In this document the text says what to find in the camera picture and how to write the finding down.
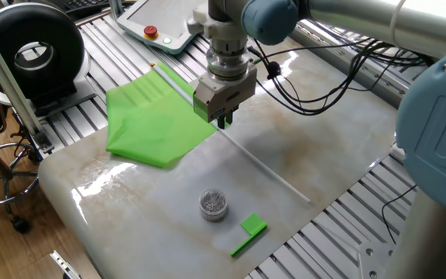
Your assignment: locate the white teach pendant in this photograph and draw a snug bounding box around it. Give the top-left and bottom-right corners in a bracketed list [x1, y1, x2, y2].
[115, 0, 212, 55]

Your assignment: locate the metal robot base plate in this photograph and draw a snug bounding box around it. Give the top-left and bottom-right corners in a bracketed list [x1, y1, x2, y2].
[356, 242, 396, 279]

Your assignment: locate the aluminium frame post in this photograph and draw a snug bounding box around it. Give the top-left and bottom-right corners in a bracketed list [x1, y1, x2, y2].
[0, 10, 55, 155]

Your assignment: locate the black power strip cable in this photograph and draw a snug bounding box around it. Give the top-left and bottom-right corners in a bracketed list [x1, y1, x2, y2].
[380, 184, 417, 245]

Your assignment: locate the marble pattern table mat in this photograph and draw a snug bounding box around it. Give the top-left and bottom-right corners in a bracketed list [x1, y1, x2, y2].
[37, 36, 400, 279]

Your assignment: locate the aluminium cable channel rail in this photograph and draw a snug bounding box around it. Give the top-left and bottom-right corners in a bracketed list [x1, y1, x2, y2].
[290, 22, 417, 109]

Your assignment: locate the black cable bundle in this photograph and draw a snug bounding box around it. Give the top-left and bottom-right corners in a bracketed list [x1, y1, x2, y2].
[248, 36, 435, 117]

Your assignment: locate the grey metal gripper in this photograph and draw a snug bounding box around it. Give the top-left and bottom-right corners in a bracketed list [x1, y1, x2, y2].
[191, 64, 259, 130]

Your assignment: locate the black keyboard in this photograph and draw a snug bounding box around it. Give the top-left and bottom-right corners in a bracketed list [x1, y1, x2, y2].
[63, 0, 110, 12]

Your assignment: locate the green flag with white pole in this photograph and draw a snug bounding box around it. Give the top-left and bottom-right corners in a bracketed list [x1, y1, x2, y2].
[105, 61, 311, 205]

